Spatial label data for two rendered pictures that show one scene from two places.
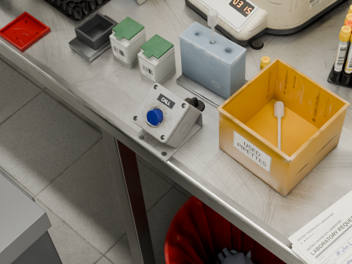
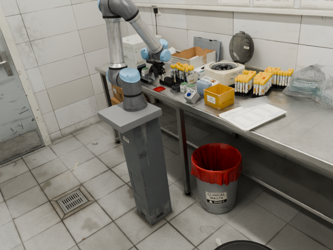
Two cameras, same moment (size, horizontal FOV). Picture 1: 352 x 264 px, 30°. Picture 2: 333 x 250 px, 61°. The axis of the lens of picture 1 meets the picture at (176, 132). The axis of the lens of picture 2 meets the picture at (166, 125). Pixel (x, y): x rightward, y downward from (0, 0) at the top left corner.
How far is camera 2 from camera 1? 1.05 m
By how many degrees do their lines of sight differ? 25
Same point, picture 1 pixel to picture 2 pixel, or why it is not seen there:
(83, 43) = (173, 89)
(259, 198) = (212, 110)
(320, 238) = (226, 114)
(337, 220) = (231, 112)
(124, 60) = (183, 91)
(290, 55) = not seen: hidden behind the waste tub
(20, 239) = (155, 112)
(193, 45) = (199, 82)
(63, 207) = not seen: hidden behind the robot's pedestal
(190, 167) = (196, 106)
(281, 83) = (220, 91)
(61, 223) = not seen: hidden behind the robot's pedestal
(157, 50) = (191, 86)
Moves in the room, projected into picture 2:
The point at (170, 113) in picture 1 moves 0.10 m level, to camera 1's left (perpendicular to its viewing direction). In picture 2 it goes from (192, 93) to (176, 94)
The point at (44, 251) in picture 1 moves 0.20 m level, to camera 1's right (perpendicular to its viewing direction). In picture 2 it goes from (158, 133) to (190, 131)
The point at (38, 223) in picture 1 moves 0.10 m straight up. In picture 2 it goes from (159, 111) to (157, 95)
